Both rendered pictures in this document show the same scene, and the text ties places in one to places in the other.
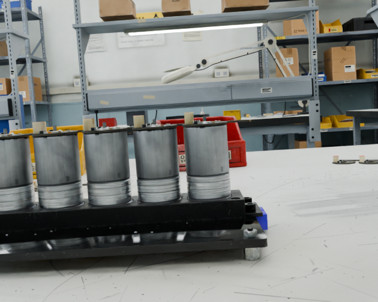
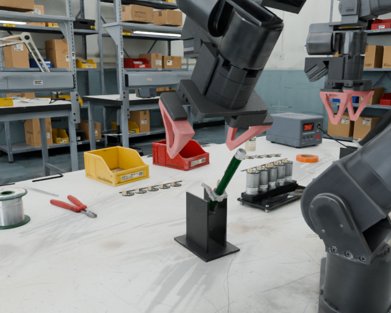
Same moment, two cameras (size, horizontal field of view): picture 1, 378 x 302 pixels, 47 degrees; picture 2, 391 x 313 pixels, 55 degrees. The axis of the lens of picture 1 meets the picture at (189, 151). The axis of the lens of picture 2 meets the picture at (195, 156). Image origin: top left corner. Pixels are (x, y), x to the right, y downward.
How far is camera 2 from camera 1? 0.70 m
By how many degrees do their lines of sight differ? 45
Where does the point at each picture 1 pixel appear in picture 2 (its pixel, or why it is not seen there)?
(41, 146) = (265, 173)
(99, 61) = not seen: outside the picture
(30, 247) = (280, 200)
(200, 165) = (290, 173)
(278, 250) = not seen: hidden behind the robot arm
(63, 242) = (283, 198)
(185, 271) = not seen: hidden behind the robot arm
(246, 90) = (20, 82)
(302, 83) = (66, 78)
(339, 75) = (61, 63)
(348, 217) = (300, 181)
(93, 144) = (274, 171)
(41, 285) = (293, 207)
